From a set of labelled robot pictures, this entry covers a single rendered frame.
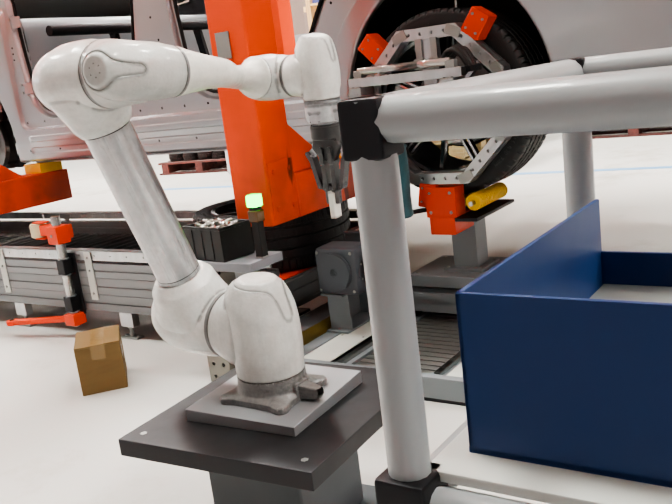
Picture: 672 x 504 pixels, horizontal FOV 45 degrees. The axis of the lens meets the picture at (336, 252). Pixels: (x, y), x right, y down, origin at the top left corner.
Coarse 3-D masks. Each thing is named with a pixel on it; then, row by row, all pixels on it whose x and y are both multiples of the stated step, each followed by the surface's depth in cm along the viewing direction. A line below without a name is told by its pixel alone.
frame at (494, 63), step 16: (400, 32) 279; (416, 32) 276; (432, 32) 277; (448, 32) 269; (400, 48) 285; (480, 48) 265; (384, 64) 286; (496, 64) 263; (496, 144) 270; (480, 160) 279; (416, 176) 290; (432, 176) 286; (448, 176) 283; (464, 176) 279
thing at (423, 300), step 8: (416, 288) 310; (424, 288) 308; (432, 288) 307; (440, 288) 306; (448, 288) 304; (456, 288) 303; (416, 296) 305; (424, 296) 303; (432, 296) 301; (440, 296) 299; (448, 296) 297; (416, 304) 306; (424, 304) 304; (432, 304) 302; (440, 304) 300; (448, 304) 298; (440, 312) 301; (448, 312) 299; (456, 312) 297
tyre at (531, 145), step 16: (416, 16) 284; (432, 16) 280; (448, 16) 277; (464, 16) 274; (496, 32) 269; (512, 32) 273; (528, 32) 284; (496, 48) 270; (512, 48) 267; (528, 48) 274; (512, 64) 269; (528, 64) 269; (512, 144) 276; (528, 144) 277; (496, 160) 280; (512, 160) 278; (528, 160) 293; (480, 176) 285; (496, 176) 282; (464, 192) 291
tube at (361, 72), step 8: (416, 40) 276; (416, 48) 277; (416, 56) 277; (392, 64) 266; (400, 64) 267; (408, 64) 270; (416, 64) 273; (360, 72) 270; (368, 72) 269; (376, 72) 267; (384, 72) 267
